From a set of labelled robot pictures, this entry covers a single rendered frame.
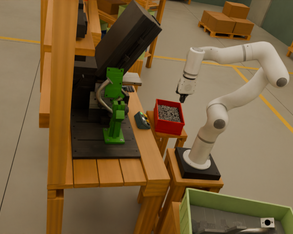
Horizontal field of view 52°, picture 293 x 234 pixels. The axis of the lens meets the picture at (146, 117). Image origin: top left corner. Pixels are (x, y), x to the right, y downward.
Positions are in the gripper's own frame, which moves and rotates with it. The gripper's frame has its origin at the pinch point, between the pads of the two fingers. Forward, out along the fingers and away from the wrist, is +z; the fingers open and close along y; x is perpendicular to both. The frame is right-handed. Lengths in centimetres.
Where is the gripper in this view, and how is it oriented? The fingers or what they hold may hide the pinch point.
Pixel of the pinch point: (182, 99)
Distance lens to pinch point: 179.4
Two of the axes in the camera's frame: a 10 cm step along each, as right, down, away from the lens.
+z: -2.0, 8.2, 5.4
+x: -2.3, -5.8, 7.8
